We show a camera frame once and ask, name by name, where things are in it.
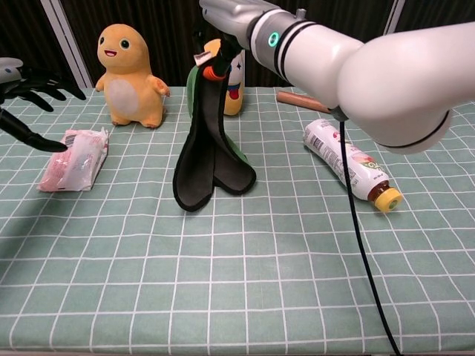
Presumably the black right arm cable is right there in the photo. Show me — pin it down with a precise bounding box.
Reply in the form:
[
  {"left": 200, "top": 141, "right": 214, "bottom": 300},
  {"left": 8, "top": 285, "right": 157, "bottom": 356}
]
[{"left": 335, "top": 110, "right": 404, "bottom": 356}]

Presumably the white partition frame post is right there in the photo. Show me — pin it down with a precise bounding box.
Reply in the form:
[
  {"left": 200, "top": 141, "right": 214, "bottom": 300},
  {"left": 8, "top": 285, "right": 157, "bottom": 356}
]
[
  {"left": 40, "top": 0, "right": 94, "bottom": 89},
  {"left": 384, "top": 0, "right": 405, "bottom": 34}
]

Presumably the white pink plastic packet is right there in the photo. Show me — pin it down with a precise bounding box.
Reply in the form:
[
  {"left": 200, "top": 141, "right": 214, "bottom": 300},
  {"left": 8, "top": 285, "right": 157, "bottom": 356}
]
[{"left": 36, "top": 127, "right": 111, "bottom": 193}]

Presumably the green cloth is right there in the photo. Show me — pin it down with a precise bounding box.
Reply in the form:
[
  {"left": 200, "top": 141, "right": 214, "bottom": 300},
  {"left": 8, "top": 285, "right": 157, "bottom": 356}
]
[{"left": 172, "top": 51, "right": 258, "bottom": 213}]

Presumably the brown cylindrical rod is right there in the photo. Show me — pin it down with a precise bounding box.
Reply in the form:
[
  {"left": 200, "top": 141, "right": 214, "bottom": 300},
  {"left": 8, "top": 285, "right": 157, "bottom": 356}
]
[{"left": 276, "top": 90, "right": 332, "bottom": 114}]

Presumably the green checkered tablecloth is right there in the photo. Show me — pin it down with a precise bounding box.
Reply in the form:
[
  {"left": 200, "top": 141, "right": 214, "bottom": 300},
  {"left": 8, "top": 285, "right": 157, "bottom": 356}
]
[{"left": 0, "top": 85, "right": 475, "bottom": 356}]

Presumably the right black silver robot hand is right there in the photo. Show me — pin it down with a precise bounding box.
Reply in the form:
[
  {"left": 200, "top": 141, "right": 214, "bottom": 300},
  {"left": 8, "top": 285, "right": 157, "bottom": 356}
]
[{"left": 199, "top": 0, "right": 268, "bottom": 81}]

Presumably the orange dinosaur plush toy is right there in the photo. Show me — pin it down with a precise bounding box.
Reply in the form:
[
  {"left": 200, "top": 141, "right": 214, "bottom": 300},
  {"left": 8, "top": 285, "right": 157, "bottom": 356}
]
[{"left": 95, "top": 23, "right": 171, "bottom": 129}]

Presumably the yellow one-antenna monster plush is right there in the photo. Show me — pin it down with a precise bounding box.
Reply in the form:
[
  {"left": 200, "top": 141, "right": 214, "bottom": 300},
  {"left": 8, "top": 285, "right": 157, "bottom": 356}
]
[{"left": 203, "top": 39, "right": 246, "bottom": 117}]

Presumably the white labelled bottle yellow cap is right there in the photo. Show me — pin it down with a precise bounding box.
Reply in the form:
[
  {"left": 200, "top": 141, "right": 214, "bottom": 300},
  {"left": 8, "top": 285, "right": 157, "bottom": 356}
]
[{"left": 302, "top": 118, "right": 404, "bottom": 214}]

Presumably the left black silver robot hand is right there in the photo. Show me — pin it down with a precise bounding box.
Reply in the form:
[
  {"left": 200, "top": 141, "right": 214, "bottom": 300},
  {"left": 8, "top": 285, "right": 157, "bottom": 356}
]
[{"left": 0, "top": 57, "right": 87, "bottom": 153}]

